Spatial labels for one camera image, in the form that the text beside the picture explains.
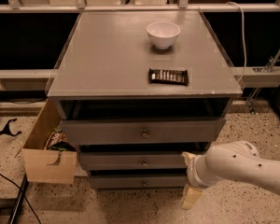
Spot grey drawer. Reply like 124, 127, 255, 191
78, 151, 186, 171
61, 118, 226, 145
90, 175, 186, 189

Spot grey bottom drawer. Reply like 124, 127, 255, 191
90, 175, 186, 189

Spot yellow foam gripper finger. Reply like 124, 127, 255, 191
182, 152, 196, 166
181, 185, 203, 210

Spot cardboard box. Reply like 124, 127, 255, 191
21, 100, 77, 184

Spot metal railing frame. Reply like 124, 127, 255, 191
0, 0, 280, 93

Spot white bowl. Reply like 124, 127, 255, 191
147, 21, 180, 49

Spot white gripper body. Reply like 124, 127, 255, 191
187, 155, 215, 189

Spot black clamp tool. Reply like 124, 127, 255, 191
0, 119, 21, 137

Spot grey drawer cabinet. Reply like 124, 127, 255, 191
49, 14, 242, 178

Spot grey top drawer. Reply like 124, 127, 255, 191
61, 118, 226, 145

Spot black floor bar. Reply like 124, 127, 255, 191
7, 175, 28, 224

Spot snack bags in box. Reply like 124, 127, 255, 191
45, 126, 76, 151

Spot white cable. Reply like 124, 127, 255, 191
225, 1, 248, 83

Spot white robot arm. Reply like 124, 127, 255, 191
182, 141, 280, 210

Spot dark snack bar wrapper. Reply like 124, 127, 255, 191
148, 69, 189, 86

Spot black floor cable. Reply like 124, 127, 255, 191
0, 165, 42, 224

